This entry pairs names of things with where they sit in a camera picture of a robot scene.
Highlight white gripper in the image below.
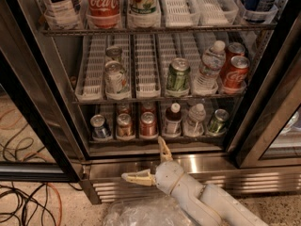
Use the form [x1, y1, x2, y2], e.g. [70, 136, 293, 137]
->
[121, 137, 184, 195]

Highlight blue pepsi can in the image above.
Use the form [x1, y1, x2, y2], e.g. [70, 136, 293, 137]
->
[90, 114, 111, 140]

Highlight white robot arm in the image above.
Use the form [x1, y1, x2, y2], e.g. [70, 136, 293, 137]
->
[121, 137, 268, 226]

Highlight red soda can front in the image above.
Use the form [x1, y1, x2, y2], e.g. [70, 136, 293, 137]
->
[139, 112, 157, 137]

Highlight red soda can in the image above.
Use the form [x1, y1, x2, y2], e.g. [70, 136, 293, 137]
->
[141, 102, 156, 113]
[139, 112, 157, 137]

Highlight steel fridge base grille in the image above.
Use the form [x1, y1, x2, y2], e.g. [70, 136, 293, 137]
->
[80, 154, 301, 204]

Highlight gold soda can front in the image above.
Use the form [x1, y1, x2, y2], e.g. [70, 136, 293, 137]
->
[117, 113, 135, 138]

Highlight gold soda can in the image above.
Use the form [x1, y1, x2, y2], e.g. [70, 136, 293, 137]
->
[117, 104, 132, 115]
[117, 113, 135, 138]

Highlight red soda can rear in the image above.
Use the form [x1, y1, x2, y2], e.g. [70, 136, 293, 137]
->
[141, 102, 156, 113]

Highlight gold soda can rear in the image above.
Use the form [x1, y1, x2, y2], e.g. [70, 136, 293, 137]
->
[117, 104, 132, 115]

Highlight green can bottom shelf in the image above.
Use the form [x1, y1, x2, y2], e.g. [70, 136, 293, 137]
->
[207, 108, 229, 134]

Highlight green can shelf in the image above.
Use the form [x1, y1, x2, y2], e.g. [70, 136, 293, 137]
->
[166, 57, 190, 92]
[207, 108, 229, 134]

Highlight green can middle shelf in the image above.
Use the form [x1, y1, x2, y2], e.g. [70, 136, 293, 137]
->
[166, 57, 190, 92]

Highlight white patterned can front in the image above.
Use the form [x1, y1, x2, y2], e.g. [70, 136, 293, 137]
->
[104, 60, 128, 94]

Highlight white patterned can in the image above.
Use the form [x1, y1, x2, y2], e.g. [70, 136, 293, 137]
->
[104, 60, 128, 94]
[105, 45, 122, 62]

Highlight open glass fridge door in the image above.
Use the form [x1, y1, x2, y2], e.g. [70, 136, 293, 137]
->
[0, 0, 87, 182]

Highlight right glass fridge door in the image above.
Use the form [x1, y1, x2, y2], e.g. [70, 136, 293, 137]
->
[235, 14, 301, 169]

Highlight white patterned can rear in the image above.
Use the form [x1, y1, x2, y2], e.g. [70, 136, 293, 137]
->
[105, 45, 122, 62]

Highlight red coca-cola can front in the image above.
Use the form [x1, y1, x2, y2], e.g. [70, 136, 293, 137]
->
[223, 56, 249, 89]

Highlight red coca-cola can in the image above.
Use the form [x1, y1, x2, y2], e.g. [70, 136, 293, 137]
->
[223, 56, 249, 89]
[220, 42, 246, 77]

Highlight clear water bottle middle shelf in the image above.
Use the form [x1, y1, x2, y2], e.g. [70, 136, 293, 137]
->
[197, 40, 226, 90]

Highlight red coca-cola can rear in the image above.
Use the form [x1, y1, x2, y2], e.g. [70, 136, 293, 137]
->
[220, 42, 246, 77]

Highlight coca-cola bottle top shelf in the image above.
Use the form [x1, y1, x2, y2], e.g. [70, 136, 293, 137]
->
[87, 0, 120, 28]

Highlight white tea bottle top shelf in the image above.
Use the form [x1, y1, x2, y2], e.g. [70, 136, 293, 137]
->
[43, 0, 83, 30]

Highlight clear plastic bag bin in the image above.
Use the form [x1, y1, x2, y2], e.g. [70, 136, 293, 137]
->
[103, 196, 199, 226]

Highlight dark drink bottle white cap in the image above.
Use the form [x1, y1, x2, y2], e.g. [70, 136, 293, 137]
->
[164, 103, 182, 137]

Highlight small clear water bottle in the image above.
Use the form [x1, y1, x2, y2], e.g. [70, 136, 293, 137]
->
[184, 104, 206, 137]

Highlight white empty tray middle centre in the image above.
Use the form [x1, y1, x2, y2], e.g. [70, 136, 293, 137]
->
[134, 34, 161, 98]

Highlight white empty tray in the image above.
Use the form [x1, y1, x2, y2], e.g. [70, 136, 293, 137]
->
[161, 0, 200, 28]
[197, 0, 238, 25]
[134, 34, 161, 98]
[75, 36, 106, 103]

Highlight white empty tray middle left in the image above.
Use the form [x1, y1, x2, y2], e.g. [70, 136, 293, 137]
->
[75, 36, 106, 103]

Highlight green white soda bottle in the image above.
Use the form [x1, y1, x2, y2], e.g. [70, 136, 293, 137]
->
[127, 0, 160, 17]

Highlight white empty tray top right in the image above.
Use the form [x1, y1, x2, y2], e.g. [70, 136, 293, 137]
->
[197, 0, 238, 25]

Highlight orange cable on floor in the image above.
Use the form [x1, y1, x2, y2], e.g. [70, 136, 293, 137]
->
[0, 107, 64, 226]

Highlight black cables on floor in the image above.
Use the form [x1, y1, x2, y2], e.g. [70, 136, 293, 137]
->
[0, 122, 83, 226]

